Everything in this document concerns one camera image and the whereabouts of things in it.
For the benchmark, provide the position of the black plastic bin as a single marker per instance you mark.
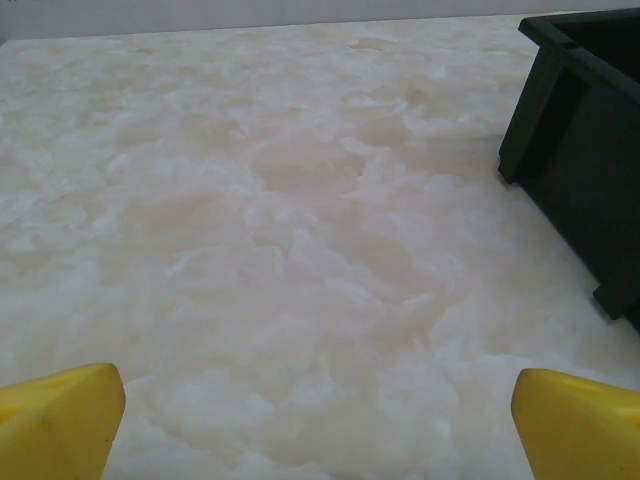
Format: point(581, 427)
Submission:
point(600, 150)

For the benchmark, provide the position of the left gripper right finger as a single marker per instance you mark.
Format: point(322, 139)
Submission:
point(585, 435)

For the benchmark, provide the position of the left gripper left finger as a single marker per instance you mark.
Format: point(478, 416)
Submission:
point(55, 430)

